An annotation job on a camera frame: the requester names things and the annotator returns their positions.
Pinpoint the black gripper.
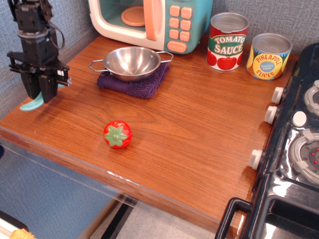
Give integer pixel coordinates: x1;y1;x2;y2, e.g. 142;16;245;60
7;27;72;103

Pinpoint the teal dish brush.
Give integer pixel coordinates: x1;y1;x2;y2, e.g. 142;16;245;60
19;83;66;112

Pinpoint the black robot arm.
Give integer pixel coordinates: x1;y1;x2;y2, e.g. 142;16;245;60
7;0;71;103

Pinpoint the orange microwave turntable plate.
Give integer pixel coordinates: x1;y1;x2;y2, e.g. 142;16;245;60
121;6;145;27

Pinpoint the yellow object at corner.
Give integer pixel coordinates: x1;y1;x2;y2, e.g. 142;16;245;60
9;229;35;239

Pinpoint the toy microwave teal and cream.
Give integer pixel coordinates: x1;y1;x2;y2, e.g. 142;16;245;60
88;0;213;54

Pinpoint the red toy tomato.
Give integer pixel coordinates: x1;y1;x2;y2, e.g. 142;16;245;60
103;120;133;149

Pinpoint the purple folded cloth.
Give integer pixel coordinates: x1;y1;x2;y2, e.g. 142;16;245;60
97;63;169;99

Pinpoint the tomato sauce can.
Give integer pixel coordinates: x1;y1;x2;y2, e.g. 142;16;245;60
206;12;250;71

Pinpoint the white stove knob bottom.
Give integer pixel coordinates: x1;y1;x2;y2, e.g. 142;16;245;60
248;149;263;170

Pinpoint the white stove knob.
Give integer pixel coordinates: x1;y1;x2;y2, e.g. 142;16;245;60
271;87;284;105
248;149;263;170
264;106;278;124

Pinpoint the pineapple slices can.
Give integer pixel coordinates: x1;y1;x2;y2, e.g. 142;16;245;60
246;33;293;81

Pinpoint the white stove knob middle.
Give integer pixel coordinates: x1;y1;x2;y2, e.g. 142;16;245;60
264;106;278;124

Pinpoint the white stove knob top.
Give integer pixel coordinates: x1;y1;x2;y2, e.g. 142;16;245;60
271;87;284;105

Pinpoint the white round stove button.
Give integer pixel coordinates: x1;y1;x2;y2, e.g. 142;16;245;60
292;111;307;127

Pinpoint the grey stove burner upper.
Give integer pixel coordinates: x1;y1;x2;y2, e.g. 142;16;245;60
304;80;319;117

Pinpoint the grey stove burner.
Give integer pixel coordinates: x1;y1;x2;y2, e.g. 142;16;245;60
289;129;319;185
304;80;319;117

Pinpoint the grey stove burner lower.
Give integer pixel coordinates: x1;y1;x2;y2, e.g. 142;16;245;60
289;129;319;185

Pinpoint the black toy stove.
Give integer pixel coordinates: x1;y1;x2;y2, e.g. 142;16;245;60
215;43;319;239

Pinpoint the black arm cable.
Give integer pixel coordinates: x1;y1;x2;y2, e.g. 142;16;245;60
48;21;66;50

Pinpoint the steel bowl with handles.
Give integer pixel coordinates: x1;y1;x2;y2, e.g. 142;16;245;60
89;46;174;82

